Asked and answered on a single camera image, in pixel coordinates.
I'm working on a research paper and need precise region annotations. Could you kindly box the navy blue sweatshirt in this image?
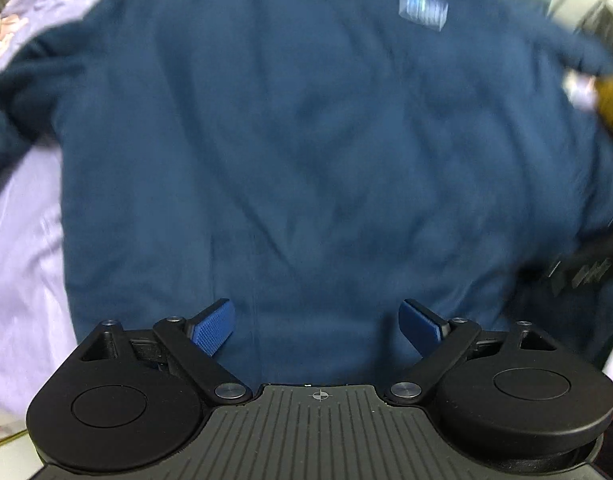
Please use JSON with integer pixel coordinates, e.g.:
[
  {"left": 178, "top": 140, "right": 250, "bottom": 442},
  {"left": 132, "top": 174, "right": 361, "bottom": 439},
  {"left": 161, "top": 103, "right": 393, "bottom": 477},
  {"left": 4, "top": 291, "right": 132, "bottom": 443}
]
[{"left": 0, "top": 0, "right": 613, "bottom": 386}]

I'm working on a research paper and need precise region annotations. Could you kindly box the purple floral bed sheet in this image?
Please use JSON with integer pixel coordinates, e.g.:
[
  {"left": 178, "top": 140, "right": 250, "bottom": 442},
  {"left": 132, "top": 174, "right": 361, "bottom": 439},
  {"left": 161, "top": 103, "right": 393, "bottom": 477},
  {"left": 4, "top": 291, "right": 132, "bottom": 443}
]
[{"left": 0, "top": 0, "right": 97, "bottom": 418}]

